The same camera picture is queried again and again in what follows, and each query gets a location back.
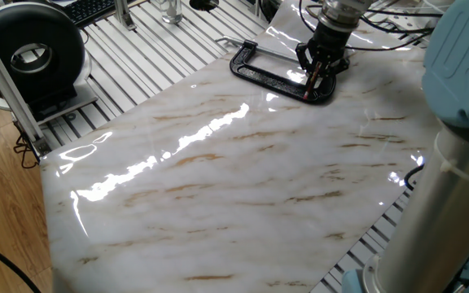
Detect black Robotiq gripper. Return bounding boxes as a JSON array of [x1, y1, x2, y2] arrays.
[[295, 22, 353, 89]]

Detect red pencil with eraser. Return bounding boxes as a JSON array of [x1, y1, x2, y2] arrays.
[[302, 60, 323, 101]]

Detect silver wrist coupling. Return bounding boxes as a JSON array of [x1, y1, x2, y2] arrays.
[[318, 0, 376, 32]]

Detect black round knob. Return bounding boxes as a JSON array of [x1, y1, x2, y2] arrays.
[[188, 0, 220, 12]]

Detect clear drinking glass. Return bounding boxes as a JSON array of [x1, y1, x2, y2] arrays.
[[159, 0, 183, 24]]

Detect white marble pattern sheet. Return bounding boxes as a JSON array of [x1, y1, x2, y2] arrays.
[[40, 0, 443, 293]]

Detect black computer keyboard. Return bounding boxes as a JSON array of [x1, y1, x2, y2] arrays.
[[61, 0, 138, 28]]

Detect aluminium profile beam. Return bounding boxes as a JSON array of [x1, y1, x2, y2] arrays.
[[0, 14, 53, 159]]

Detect black gripper cable bundle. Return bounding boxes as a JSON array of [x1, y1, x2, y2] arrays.
[[298, 0, 443, 53]]

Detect white perforated mount plate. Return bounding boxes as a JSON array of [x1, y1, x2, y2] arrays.
[[376, 7, 435, 46]]

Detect black base cable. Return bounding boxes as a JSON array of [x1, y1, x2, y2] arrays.
[[402, 162, 426, 192]]

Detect aluminium angle bracket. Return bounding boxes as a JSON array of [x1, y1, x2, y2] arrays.
[[113, 0, 138, 32]]

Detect grey metal base plate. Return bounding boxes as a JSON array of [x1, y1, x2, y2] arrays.
[[34, 83, 99, 125]]

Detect black round ring fan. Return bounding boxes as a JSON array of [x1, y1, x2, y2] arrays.
[[0, 2, 93, 112]]

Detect black tangled thin cables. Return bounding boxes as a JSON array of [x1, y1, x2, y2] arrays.
[[13, 132, 40, 170]]

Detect black floor cable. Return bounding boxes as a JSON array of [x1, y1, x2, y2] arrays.
[[0, 230, 42, 293]]

